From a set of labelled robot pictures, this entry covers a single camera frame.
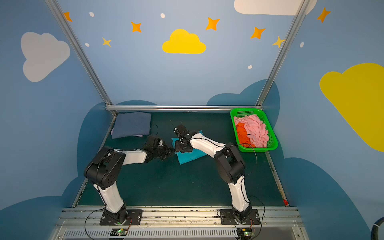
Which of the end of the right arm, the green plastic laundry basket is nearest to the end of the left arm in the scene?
the end of the right arm

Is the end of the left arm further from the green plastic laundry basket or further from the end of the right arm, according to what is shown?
the green plastic laundry basket

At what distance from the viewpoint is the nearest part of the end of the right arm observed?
0.70 m
